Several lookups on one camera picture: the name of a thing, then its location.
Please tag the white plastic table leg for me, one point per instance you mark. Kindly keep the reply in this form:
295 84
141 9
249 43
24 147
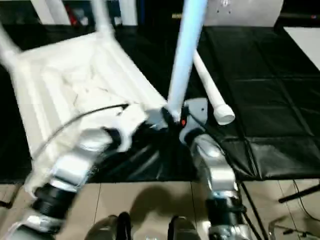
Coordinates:
185 62
8 47
212 85
103 17

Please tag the white plastic table top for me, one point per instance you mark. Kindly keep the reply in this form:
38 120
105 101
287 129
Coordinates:
75 75

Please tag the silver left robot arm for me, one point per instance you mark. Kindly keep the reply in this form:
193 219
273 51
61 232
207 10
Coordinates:
65 170

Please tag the black table mat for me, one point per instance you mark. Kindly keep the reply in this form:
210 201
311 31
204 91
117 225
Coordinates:
262 87

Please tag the glossy black box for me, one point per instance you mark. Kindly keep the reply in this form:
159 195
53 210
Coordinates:
160 10

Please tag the dark right robot foot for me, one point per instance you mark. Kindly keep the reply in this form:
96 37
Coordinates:
183 228

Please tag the dark robot foot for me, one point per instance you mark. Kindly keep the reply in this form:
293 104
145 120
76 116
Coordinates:
107 227
183 228

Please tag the dark left robot foot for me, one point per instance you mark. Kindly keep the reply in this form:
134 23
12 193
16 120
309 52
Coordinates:
107 227

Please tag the black tripod leg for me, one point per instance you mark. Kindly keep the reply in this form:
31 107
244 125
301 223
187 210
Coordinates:
300 193

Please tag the white flat board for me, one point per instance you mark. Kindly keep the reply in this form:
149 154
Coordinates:
305 45

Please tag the white cabinet with glass doors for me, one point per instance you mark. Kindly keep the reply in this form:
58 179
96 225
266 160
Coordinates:
55 10

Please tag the black metal floor bar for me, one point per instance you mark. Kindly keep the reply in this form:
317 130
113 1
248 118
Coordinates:
5 203

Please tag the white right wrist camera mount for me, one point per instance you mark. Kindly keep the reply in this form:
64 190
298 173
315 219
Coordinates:
197 110

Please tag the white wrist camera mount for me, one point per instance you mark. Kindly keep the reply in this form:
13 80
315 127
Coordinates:
127 125
197 110

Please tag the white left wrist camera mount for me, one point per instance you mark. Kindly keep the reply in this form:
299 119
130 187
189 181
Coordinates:
127 125

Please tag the white panel with round mount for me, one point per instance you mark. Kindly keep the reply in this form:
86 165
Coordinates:
250 12

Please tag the chrome tube frame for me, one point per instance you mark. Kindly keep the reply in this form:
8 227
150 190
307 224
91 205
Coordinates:
287 230

